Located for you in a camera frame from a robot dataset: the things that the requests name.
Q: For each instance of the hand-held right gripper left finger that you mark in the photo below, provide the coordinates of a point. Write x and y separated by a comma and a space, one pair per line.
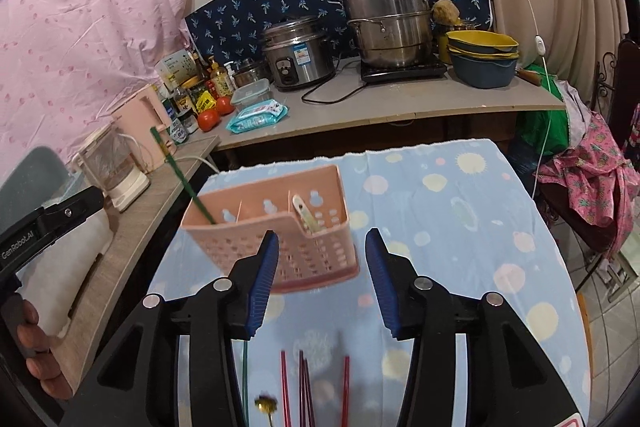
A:
262, 287

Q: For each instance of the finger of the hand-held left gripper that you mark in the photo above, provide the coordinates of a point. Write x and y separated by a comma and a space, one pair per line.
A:
70, 209

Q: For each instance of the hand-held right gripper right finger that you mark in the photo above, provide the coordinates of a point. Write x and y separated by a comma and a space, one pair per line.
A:
382, 287

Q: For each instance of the pink plastic utensil basket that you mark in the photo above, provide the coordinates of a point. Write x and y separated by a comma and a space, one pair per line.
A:
305, 252

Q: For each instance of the green chopstick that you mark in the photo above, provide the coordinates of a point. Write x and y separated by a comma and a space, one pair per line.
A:
245, 382
175, 167

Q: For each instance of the person's left hand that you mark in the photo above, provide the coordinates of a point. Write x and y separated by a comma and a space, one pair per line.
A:
42, 352

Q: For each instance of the grey chair back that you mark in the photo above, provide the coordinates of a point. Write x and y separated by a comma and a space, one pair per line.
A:
30, 177

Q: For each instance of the white blender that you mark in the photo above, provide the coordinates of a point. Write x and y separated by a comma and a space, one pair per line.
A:
115, 167

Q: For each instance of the wooden side table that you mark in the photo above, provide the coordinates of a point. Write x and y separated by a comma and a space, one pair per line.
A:
135, 227

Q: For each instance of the blue dotted tablecloth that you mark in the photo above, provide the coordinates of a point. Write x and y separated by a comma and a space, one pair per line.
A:
450, 232

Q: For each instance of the pink electric kettle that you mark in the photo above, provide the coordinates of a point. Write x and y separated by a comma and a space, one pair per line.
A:
137, 122

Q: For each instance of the gold flower-tipped utensil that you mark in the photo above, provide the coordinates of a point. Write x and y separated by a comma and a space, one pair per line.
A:
266, 403

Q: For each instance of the small glass jar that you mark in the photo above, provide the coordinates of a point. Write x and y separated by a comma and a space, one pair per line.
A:
179, 130

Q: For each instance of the dark sauce bottle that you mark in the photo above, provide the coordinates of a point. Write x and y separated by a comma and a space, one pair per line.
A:
184, 104

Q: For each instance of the red tomato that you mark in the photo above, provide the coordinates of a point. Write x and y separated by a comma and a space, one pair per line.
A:
208, 120
225, 105

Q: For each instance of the blue wet wipes packet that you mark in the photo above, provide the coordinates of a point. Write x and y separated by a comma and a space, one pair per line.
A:
255, 117

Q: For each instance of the yellow snack packet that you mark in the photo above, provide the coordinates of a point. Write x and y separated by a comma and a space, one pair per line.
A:
204, 101

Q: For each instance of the white flower-print carton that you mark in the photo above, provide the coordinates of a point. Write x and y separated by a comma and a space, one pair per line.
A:
175, 69

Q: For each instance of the grey kitchen counter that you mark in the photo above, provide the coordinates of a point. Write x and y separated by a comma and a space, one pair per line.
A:
400, 102

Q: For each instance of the clear plastic food container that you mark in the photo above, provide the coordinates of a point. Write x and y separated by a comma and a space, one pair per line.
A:
250, 94

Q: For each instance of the yellow-label oil bottle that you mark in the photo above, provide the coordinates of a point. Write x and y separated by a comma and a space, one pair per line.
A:
220, 82

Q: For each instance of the pink printed curtain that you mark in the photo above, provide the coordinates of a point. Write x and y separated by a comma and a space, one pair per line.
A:
90, 7

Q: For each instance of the white pump bottle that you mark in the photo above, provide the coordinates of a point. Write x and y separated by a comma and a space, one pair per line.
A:
230, 74

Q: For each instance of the green plastic bag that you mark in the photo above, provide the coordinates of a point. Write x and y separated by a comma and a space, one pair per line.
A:
535, 127

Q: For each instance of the black induction cooker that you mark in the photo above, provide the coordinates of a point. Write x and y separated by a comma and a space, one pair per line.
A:
430, 69

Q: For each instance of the silver rice cooker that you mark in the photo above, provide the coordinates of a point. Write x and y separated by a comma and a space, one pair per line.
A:
300, 57

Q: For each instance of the blue plastic basin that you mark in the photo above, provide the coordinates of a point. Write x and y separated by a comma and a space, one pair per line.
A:
482, 72

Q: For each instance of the pink pineapple-print cloth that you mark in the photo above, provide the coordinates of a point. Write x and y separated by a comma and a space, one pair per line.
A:
595, 167

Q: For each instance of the yellow mug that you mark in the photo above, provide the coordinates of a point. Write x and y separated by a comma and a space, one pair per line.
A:
444, 47

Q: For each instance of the stainless steel steamer pot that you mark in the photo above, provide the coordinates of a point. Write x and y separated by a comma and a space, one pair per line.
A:
390, 32

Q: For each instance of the wooden rolling pin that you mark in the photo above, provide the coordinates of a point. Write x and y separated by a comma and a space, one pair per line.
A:
529, 77

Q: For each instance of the white cloth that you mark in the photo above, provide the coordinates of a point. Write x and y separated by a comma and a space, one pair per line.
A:
575, 107

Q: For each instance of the yellow plastic basin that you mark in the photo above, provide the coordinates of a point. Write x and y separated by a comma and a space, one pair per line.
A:
480, 38
507, 55

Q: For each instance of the brown loofah sponge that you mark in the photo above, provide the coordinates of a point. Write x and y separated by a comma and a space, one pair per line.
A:
445, 13

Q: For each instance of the dark metal chair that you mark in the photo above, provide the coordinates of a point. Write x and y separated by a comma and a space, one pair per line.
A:
627, 72

